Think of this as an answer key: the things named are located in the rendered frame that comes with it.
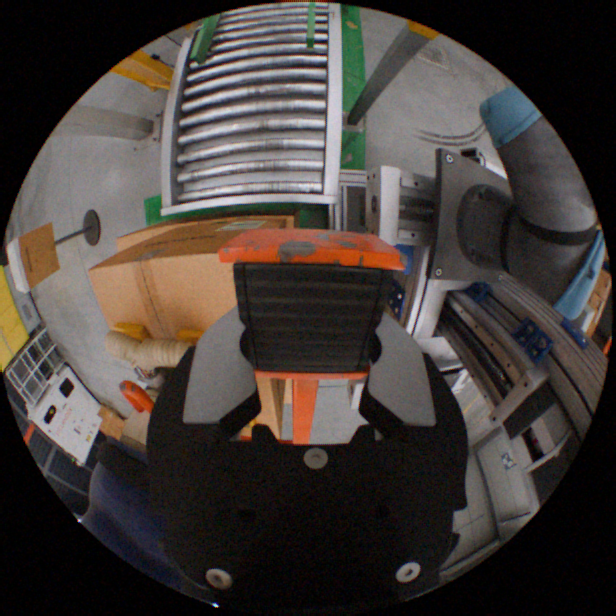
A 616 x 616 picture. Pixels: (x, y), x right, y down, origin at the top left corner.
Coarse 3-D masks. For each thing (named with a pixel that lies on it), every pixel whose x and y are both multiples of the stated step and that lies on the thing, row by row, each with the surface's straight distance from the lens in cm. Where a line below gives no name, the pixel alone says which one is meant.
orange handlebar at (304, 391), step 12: (120, 384) 35; (132, 384) 33; (300, 384) 16; (312, 384) 16; (132, 396) 34; (144, 396) 33; (300, 396) 17; (312, 396) 17; (144, 408) 35; (300, 408) 19; (312, 408) 19; (300, 420) 21; (312, 420) 22; (300, 432) 24
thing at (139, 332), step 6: (120, 324) 48; (126, 324) 46; (132, 324) 45; (120, 330) 47; (126, 330) 45; (132, 330) 44; (138, 330) 42; (144, 330) 42; (132, 336) 45; (138, 336) 43; (144, 336) 43; (138, 372) 48
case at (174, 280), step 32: (224, 224) 58; (256, 224) 51; (128, 256) 44; (160, 256) 33; (192, 256) 29; (96, 288) 51; (128, 288) 40; (160, 288) 34; (192, 288) 31; (224, 288) 28; (128, 320) 46; (160, 320) 39; (192, 320) 34
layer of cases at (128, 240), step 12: (204, 216) 118; (216, 216) 102; (228, 216) 91; (240, 216) 83; (252, 216) 80; (264, 216) 78; (276, 216) 78; (288, 216) 77; (144, 228) 136; (156, 228) 103; (168, 228) 98; (288, 228) 78; (120, 240) 126; (132, 240) 117; (288, 384) 128; (288, 396) 140
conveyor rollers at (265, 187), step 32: (224, 32) 136; (256, 32) 124; (192, 64) 120; (224, 64) 110; (256, 64) 104; (288, 64) 104; (320, 64) 103; (224, 96) 97; (224, 128) 89; (256, 128) 85; (288, 128) 84; (320, 128) 83; (192, 160) 93; (256, 160) 81; (288, 160) 78; (320, 160) 78; (192, 192) 90; (224, 192) 83; (256, 192) 79; (288, 192) 78; (320, 192) 77
